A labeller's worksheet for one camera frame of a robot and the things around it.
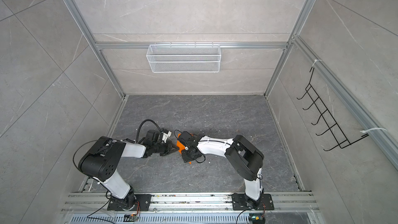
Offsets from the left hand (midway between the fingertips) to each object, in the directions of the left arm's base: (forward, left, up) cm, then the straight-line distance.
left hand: (178, 145), depth 92 cm
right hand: (-7, -5, -1) cm, 9 cm away
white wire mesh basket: (+48, -4, +29) cm, 56 cm away
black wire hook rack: (-10, -70, +31) cm, 77 cm away
